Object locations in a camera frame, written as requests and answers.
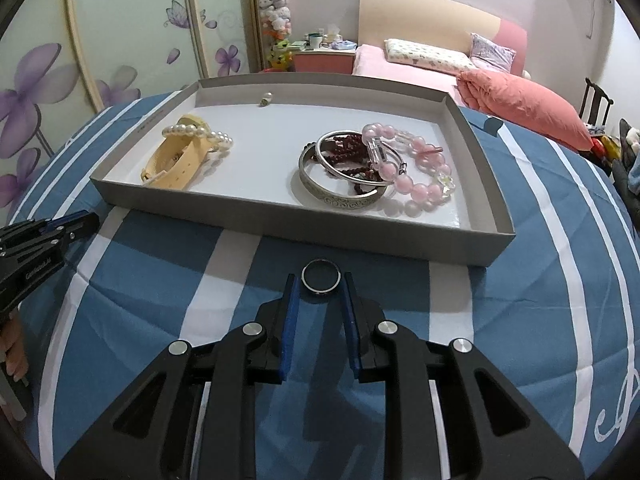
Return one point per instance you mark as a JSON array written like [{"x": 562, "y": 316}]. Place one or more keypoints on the engraved silver bangle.
[{"x": 340, "y": 203}]

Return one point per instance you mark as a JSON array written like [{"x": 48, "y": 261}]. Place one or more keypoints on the purple pillow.
[{"x": 492, "y": 52}]

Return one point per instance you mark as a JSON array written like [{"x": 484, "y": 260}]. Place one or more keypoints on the dark wooden chair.
[{"x": 597, "y": 100}]

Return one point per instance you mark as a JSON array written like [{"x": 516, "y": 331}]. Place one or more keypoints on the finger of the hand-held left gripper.
[
  {"x": 67, "y": 220},
  {"x": 70, "y": 240}
]

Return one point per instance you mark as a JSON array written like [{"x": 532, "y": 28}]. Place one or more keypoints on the bed with pink sheet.
[{"x": 370, "y": 62}]

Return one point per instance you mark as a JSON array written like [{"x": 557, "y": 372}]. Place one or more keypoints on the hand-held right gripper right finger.
[{"x": 351, "y": 330}]

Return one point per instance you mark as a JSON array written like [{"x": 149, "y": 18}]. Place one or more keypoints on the white wall pipe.
[{"x": 594, "y": 5}]

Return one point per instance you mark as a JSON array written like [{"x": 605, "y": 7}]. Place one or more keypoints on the pink and cream nightstand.
[{"x": 325, "y": 62}]

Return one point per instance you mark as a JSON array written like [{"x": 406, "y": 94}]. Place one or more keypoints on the folded pink quilt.
[{"x": 530, "y": 105}]

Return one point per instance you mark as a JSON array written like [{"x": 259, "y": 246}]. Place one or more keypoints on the pile of toys and clothes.
[{"x": 622, "y": 160}]

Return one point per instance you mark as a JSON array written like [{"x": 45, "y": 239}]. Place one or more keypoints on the clear crystal bangle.
[{"x": 379, "y": 155}]

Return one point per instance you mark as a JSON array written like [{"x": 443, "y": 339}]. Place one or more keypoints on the person's left hand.
[{"x": 12, "y": 350}]

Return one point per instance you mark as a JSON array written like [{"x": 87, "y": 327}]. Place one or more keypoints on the thin silver bangle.
[{"x": 320, "y": 155}]

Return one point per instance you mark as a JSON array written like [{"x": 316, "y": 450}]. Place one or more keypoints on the plush toy tower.
[{"x": 277, "y": 10}]

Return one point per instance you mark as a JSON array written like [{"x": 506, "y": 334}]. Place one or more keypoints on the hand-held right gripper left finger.
[{"x": 290, "y": 330}]

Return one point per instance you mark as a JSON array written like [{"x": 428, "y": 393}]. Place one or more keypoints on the cream and pink headboard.
[{"x": 410, "y": 15}]

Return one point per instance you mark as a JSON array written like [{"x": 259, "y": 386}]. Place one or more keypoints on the grey cardboard box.
[{"x": 270, "y": 160}]

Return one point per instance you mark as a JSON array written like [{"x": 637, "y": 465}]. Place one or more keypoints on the green and white mug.
[{"x": 315, "y": 41}]

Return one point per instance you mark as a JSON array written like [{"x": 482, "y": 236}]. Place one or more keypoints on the wardrobe with purple flower doors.
[{"x": 125, "y": 35}]

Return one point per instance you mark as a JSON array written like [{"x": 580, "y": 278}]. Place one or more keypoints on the white floral pillow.
[{"x": 430, "y": 55}]

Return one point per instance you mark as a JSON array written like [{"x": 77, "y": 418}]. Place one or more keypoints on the light blue cloth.
[{"x": 344, "y": 45}]

